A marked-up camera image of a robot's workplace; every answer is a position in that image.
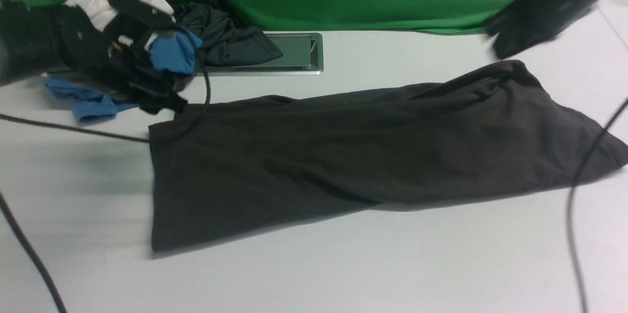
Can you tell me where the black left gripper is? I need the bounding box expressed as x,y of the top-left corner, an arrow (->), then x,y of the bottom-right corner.
74,9 -> 188,114

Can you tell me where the dark gray long-sleeved shirt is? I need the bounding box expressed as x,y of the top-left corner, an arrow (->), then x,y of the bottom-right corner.
149,60 -> 602,254

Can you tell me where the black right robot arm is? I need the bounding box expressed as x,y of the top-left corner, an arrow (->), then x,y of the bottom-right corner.
482,0 -> 599,60

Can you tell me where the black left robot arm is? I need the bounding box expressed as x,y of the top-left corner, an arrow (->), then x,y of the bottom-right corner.
0,3 -> 188,114

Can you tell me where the crumpled blue shirt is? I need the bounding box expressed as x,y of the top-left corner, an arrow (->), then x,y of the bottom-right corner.
44,30 -> 202,124

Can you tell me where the crumpled dark teal shirt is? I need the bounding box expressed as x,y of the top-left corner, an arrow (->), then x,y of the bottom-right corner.
149,0 -> 283,92

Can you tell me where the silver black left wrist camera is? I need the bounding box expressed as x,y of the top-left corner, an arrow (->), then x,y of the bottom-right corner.
108,0 -> 175,30

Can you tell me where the black left camera cable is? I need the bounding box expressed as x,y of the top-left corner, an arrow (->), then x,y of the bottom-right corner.
0,28 -> 212,313

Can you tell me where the black camera cable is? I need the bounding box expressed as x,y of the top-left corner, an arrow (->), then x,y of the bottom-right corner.
0,28 -> 212,313
566,100 -> 628,313

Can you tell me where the black right camera cable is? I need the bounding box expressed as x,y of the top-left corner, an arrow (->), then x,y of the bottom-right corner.
566,100 -> 628,313

